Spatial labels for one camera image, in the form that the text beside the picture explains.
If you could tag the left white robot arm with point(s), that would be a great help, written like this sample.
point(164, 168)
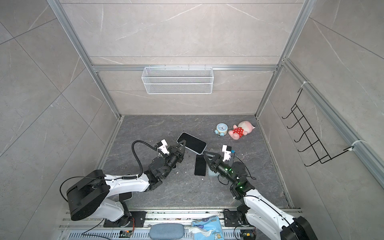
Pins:
point(98, 195)

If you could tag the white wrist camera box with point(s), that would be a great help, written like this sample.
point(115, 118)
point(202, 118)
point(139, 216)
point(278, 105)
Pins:
point(162, 147)
point(228, 153)

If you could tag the blue tissue pack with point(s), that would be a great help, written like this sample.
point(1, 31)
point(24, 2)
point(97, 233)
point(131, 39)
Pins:
point(207, 229)

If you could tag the blue cream alarm clock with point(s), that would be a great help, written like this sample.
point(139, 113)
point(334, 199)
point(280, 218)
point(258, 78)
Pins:
point(221, 129)

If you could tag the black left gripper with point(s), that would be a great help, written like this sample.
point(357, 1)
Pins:
point(174, 152)

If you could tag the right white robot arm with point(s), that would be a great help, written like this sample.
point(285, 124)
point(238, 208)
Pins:
point(255, 210)

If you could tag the grey blue cushion pad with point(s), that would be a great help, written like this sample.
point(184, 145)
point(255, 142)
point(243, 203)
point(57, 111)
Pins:
point(167, 232)

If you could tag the light blue phone case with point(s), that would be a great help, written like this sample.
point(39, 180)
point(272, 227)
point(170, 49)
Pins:
point(212, 173)

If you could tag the cased phone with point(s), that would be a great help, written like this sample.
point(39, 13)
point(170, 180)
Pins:
point(192, 143)

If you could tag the pink plush pig toy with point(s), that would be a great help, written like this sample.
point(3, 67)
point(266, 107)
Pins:
point(242, 129)

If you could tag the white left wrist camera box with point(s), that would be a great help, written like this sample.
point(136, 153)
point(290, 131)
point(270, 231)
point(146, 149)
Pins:
point(162, 147)

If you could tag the black wire hook rack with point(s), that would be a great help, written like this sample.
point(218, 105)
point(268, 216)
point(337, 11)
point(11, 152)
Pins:
point(315, 144)

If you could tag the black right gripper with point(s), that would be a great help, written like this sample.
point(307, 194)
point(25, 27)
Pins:
point(214, 165)

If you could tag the white wire mesh basket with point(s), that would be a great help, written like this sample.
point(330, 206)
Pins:
point(178, 80)

